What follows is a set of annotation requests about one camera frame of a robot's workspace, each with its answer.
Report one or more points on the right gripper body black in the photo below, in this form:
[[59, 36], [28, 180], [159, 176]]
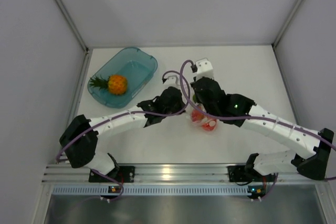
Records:
[[209, 110]]

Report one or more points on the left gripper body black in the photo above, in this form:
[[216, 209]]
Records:
[[177, 107]]

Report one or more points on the fake red apple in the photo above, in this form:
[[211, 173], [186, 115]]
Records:
[[206, 123]]

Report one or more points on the clear zip top bag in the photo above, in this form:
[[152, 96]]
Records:
[[188, 110]]

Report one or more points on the fake pineapple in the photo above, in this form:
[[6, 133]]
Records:
[[114, 84]]

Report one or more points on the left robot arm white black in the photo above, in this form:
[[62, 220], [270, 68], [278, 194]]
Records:
[[83, 139]]

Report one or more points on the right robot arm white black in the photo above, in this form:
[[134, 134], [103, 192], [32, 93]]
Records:
[[308, 150]]

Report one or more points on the teal plastic bin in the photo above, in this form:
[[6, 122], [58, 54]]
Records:
[[134, 64]]

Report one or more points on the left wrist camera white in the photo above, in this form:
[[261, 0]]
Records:
[[171, 81]]

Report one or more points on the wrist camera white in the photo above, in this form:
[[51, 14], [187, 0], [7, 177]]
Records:
[[202, 68], [171, 81]]

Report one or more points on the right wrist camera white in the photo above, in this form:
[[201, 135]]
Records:
[[202, 68]]

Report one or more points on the aluminium mounting rail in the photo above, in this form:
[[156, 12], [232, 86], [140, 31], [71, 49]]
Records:
[[146, 173]]

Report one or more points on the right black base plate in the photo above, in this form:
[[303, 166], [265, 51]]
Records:
[[241, 174]]

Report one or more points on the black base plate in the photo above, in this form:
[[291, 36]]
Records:
[[125, 174], [241, 174]]

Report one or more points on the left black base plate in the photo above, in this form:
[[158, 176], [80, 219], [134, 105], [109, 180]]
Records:
[[125, 174]]

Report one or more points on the white slotted cable duct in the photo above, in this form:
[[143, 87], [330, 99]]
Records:
[[154, 190]]

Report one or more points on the left aluminium frame post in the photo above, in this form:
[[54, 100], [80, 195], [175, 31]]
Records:
[[70, 22]]

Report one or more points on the aluminium frame post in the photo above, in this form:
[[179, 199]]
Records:
[[288, 20], [70, 22]]

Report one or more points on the right aluminium frame post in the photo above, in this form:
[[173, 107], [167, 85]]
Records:
[[288, 20]]

